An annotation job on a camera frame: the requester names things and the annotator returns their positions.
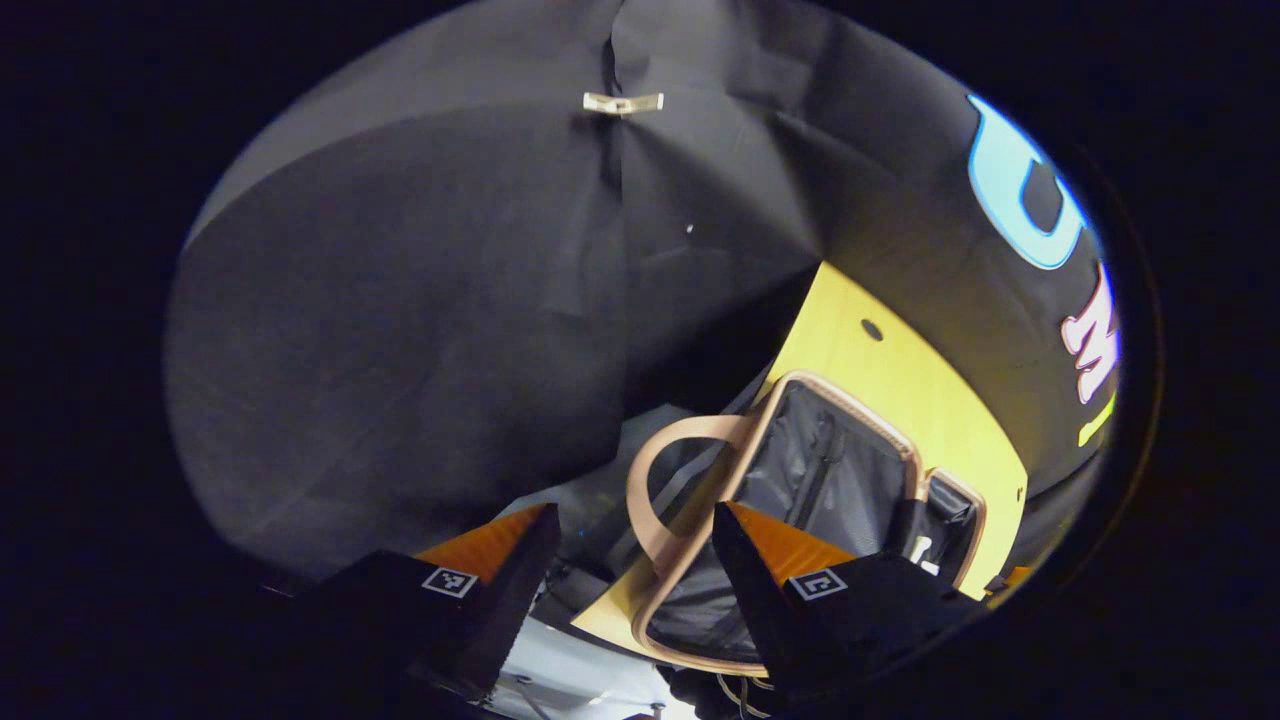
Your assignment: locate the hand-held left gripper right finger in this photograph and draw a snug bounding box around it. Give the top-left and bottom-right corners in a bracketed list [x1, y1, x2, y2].
[712, 502, 987, 698]

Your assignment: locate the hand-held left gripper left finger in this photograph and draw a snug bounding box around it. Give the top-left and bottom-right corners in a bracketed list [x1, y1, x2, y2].
[265, 503, 562, 703]

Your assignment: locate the pink suitcase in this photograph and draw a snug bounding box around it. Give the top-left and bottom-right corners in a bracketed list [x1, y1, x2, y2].
[625, 370, 989, 679]

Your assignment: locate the black backdrop cloth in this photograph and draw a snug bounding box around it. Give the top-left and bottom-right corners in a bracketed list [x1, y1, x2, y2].
[165, 0, 1121, 581]

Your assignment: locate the beige cloth clip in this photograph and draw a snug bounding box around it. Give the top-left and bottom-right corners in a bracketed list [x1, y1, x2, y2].
[583, 92, 665, 116]

